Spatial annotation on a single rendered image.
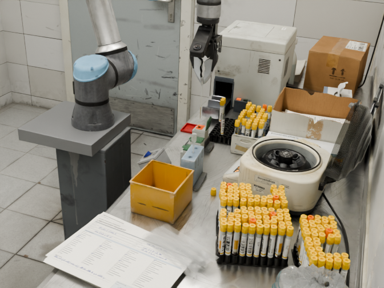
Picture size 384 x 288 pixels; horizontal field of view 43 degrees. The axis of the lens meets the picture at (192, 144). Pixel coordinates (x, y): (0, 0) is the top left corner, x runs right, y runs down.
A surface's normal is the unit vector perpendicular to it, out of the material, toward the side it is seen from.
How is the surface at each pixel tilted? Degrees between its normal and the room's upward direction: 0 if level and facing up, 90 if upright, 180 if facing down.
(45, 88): 90
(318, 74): 91
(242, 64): 90
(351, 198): 0
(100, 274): 0
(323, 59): 87
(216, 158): 0
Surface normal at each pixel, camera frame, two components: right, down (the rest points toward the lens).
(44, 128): 0.05, -0.89
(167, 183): -0.39, 0.41
